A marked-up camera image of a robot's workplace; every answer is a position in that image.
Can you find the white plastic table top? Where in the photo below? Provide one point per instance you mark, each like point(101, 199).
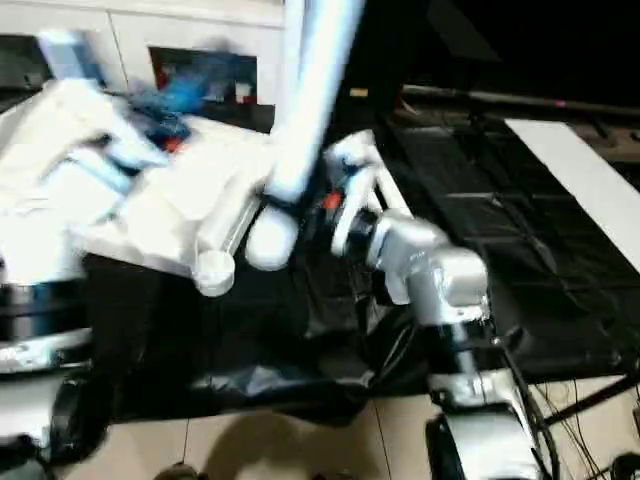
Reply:
point(190, 200)

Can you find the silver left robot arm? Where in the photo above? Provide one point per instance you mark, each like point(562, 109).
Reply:
point(35, 310)

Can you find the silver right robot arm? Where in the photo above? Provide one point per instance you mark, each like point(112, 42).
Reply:
point(440, 280)

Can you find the white glass-door cabinet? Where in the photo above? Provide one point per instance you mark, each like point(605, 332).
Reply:
point(135, 25)

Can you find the black glossy mat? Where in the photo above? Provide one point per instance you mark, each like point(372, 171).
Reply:
point(525, 225)

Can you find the flat white board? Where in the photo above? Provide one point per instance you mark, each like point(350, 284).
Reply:
point(585, 160)

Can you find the black metal stand bar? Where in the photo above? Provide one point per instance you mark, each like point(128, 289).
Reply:
point(585, 400)

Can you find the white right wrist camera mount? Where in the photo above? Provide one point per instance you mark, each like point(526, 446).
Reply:
point(357, 165)

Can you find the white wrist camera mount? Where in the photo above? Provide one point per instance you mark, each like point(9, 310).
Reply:
point(357, 165)
point(85, 65)

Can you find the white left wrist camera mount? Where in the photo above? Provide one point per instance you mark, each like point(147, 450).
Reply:
point(85, 65)

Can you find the long black metal rail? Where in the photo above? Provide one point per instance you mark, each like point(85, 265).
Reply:
point(525, 97)

